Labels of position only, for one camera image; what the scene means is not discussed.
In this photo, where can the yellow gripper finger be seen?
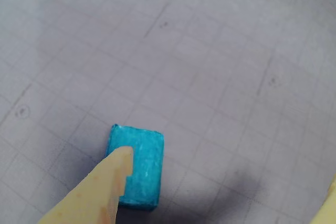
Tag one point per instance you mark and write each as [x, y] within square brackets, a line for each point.
[329, 208]
[97, 190]

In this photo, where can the blue block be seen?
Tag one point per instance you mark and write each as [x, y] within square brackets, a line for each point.
[147, 161]

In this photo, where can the gridded gift wrap paper sheet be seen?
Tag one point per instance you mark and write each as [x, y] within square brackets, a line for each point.
[183, 51]

